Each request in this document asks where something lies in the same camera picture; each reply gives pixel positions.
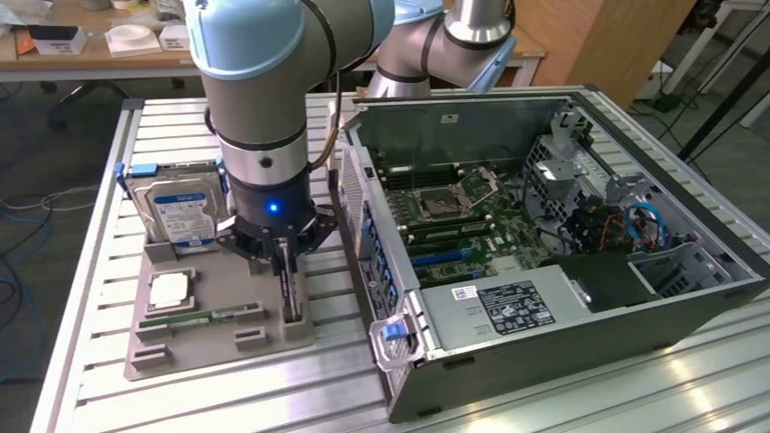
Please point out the white box with black lid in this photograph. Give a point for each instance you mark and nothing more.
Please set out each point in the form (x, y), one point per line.
(57, 40)

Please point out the white table frame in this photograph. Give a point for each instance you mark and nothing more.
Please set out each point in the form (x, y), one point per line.
(722, 40)

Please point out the wooden desk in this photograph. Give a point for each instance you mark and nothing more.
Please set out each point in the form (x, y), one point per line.
(89, 63)

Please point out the green motherboard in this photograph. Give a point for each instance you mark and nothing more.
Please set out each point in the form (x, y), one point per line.
(480, 234)

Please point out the open black PC case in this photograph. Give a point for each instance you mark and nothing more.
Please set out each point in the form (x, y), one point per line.
(601, 343)

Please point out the graphics card with metal bracket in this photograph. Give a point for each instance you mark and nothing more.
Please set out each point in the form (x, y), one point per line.
(289, 297)

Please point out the white box with round hollow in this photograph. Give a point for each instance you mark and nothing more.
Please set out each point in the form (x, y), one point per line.
(133, 43)

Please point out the silver CPU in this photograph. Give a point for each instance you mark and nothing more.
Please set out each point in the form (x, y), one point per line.
(169, 291)

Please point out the green RAM stick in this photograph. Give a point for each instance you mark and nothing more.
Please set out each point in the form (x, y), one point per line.
(198, 315)

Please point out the plain white box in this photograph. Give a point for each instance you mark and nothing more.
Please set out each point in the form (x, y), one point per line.
(174, 38)

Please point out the CPU socket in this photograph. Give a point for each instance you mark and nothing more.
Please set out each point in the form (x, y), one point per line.
(441, 198)

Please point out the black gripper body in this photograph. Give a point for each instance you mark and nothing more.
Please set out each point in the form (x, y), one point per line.
(271, 216)

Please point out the blue expansion slot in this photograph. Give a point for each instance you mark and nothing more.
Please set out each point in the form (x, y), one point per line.
(441, 258)

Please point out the wooden cabinet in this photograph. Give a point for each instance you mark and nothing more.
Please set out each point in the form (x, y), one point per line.
(614, 45)

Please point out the grey power supply unit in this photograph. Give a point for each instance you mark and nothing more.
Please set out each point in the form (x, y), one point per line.
(504, 311)

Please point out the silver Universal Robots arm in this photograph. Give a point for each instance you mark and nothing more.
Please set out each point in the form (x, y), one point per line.
(264, 90)

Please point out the metal disk bay cage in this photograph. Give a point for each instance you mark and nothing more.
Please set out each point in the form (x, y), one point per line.
(571, 171)

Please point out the hard disk in blue caddy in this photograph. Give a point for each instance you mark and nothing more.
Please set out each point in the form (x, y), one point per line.
(177, 212)

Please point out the blue case latch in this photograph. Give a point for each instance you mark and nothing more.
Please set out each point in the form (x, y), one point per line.
(395, 333)

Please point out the grey parts rack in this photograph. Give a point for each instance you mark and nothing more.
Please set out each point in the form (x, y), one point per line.
(228, 334)

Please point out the black office chair base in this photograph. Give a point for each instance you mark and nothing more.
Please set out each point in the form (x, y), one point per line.
(77, 97)

